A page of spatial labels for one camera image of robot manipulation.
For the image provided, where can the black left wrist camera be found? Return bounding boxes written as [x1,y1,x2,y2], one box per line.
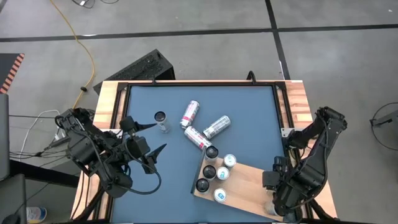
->
[119,116,137,133]

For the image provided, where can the round wire floor stand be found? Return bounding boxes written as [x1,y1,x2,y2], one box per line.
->
[369,101,398,149]

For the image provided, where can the white can with red band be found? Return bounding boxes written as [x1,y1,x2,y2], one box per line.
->
[183,125,213,152]

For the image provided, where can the black power strip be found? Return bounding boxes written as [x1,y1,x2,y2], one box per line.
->
[44,135,71,151]

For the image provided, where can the black metal table frame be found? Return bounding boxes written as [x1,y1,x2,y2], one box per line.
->
[70,80,340,224]

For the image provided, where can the silver slim beverage can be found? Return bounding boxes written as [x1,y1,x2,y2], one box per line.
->
[204,145,220,163]
[202,114,232,141]
[195,177,211,195]
[179,100,201,129]

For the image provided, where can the white cable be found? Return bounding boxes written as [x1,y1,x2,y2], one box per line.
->
[18,108,63,156]

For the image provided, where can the blue Red Bull can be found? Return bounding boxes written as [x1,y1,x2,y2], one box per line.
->
[223,153,238,169]

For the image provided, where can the black mat with striped edge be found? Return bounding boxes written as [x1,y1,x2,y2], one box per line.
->
[0,52,25,95]

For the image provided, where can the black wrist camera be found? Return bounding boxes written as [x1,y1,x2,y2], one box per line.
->
[119,116,137,133]
[262,170,282,190]

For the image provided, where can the black cable bundle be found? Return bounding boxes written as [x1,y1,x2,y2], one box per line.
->
[9,149,72,160]

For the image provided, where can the white plastic container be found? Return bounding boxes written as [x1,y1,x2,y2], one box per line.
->
[26,207,48,223]

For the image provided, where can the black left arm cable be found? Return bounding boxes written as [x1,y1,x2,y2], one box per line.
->
[123,149,162,196]

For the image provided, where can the yellow cable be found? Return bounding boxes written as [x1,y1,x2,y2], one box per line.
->
[49,0,96,110]

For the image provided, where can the black floor beam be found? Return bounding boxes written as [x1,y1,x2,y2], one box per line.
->
[9,159,81,189]

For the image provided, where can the white peach-print beverage can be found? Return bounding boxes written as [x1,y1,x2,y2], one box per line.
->
[154,111,172,134]

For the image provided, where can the silver can with blue tab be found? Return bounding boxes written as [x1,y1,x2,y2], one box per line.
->
[215,166,231,183]

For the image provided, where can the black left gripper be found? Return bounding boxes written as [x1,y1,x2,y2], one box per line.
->
[124,123,168,175]

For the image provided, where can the silver metal bracket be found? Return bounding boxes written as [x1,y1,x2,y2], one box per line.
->
[280,126,295,138]

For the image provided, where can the white can with yellow patch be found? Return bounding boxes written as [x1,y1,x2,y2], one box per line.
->
[264,201,279,217]

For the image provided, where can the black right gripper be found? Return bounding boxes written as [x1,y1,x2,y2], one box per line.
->
[273,174,308,217]

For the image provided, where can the wooden board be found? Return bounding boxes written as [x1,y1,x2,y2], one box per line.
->
[190,146,289,222]

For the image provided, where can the silver-blue can with blue tab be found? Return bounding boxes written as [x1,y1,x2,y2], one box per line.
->
[213,187,228,203]

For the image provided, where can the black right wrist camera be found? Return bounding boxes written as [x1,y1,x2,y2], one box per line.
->
[262,170,282,190]

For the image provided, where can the silver can with blue palm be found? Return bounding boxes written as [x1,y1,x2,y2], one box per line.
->
[201,164,218,183]

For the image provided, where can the blue table mat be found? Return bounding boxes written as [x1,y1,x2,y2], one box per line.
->
[111,85,295,223]

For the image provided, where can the grey panel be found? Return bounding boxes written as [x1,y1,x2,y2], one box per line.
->
[0,93,11,182]

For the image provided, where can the black cables with white plug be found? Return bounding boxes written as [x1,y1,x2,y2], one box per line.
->
[70,0,123,9]

